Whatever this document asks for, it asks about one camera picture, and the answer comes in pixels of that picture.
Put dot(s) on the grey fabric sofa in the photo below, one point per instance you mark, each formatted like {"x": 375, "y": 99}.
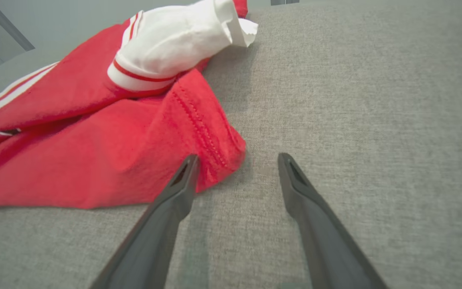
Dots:
{"x": 375, "y": 120}

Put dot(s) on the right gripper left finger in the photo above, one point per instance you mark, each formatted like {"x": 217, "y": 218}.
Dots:
{"x": 155, "y": 241}

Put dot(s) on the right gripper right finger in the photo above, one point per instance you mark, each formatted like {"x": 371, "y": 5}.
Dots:
{"x": 327, "y": 241}

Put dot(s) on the grey metal frame bar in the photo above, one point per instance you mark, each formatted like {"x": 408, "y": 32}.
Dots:
{"x": 2, "y": 28}

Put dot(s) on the red jersey with white sleeves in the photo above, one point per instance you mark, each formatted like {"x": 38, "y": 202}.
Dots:
{"x": 94, "y": 160}

